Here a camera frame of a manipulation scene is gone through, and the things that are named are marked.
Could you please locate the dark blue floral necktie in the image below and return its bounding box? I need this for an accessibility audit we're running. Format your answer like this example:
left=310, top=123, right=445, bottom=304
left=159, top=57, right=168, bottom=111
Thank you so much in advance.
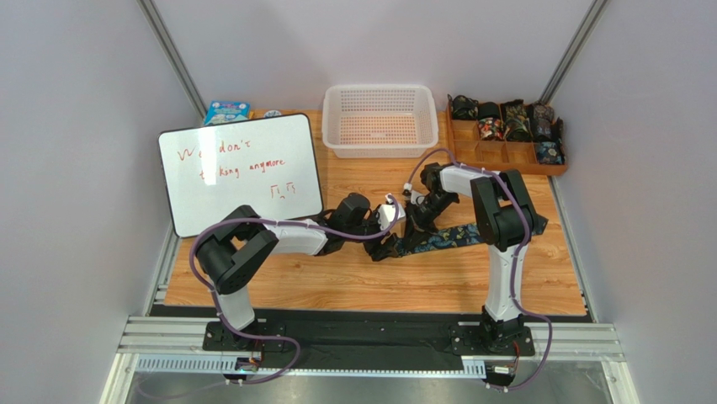
left=395, top=215, right=549, bottom=258

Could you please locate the white plastic perforated basket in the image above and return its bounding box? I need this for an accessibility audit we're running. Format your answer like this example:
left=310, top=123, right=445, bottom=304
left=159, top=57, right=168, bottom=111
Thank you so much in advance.
left=321, top=84, right=438, bottom=158

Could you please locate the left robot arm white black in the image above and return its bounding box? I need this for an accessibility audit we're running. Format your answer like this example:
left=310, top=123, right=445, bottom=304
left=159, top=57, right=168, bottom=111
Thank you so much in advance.
left=189, top=193, right=406, bottom=332

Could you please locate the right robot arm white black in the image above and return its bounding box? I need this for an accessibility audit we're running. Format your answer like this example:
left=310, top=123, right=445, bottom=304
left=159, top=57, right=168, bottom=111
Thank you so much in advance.
left=403, top=163, right=547, bottom=354

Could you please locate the wooden compartment tray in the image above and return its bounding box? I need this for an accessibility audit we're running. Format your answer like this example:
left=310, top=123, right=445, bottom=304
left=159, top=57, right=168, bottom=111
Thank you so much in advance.
left=446, top=95, right=568, bottom=176

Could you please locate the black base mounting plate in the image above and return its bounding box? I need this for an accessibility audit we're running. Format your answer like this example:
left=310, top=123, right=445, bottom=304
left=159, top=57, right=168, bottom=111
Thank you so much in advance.
left=202, top=309, right=536, bottom=371

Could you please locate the rolled red floral tie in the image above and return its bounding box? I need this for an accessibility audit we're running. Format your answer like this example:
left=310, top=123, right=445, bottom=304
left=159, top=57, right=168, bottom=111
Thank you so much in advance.
left=477, top=102, right=504, bottom=141

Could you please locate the rolled dark tie far left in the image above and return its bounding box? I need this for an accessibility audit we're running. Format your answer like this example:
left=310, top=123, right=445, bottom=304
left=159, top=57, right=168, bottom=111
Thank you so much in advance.
left=448, top=95, right=480, bottom=120

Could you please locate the rolled green dark tie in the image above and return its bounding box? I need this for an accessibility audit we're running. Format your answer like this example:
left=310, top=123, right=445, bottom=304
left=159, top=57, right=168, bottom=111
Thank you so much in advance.
left=500, top=99, right=533, bottom=142

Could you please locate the whiteboard with red writing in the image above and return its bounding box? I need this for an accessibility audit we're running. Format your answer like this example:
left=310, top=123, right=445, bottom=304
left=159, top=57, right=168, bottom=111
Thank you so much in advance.
left=158, top=114, right=324, bottom=238

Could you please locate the rolled blue floral tie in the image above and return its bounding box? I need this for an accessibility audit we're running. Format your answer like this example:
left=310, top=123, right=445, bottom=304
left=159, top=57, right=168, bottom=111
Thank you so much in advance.
left=535, top=141, right=566, bottom=165

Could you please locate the rolled grey dark tie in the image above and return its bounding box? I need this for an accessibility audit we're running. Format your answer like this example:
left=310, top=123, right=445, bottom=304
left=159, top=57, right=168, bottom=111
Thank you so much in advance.
left=528, top=102, right=555, bottom=141

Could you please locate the small white round object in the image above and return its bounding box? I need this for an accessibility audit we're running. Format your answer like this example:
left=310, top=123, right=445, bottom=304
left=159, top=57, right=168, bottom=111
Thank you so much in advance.
left=263, top=109, right=283, bottom=118

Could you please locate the blue printed box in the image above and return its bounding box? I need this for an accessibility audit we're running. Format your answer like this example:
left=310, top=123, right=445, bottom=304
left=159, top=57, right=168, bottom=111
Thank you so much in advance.
left=204, top=100, right=251, bottom=126

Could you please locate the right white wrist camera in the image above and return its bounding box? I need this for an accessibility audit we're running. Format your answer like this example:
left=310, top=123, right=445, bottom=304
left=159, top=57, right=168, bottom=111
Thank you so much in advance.
left=402, top=183, right=426, bottom=205

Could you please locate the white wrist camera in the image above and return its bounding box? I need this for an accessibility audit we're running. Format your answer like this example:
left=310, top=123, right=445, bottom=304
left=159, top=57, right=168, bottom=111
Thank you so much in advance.
left=376, top=194, right=405, bottom=232
left=402, top=183, right=426, bottom=205

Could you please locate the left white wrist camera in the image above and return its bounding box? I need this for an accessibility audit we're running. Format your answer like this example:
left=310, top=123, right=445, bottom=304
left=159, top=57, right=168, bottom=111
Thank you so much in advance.
left=376, top=194, right=405, bottom=232

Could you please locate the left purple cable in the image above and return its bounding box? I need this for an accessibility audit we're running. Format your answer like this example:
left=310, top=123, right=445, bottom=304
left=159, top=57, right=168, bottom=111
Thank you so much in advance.
left=189, top=194, right=402, bottom=385

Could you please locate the purple cable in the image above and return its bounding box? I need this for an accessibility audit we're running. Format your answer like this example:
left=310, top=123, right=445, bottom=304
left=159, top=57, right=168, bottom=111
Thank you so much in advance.
left=401, top=147, right=555, bottom=391
left=189, top=194, right=402, bottom=385

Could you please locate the aluminium rail frame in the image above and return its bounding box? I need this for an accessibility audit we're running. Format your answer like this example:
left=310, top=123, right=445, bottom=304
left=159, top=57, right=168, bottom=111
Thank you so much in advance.
left=101, top=307, right=639, bottom=403

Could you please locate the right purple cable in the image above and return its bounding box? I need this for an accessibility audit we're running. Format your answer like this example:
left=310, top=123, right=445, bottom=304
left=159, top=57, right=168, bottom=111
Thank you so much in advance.
left=401, top=147, right=555, bottom=391

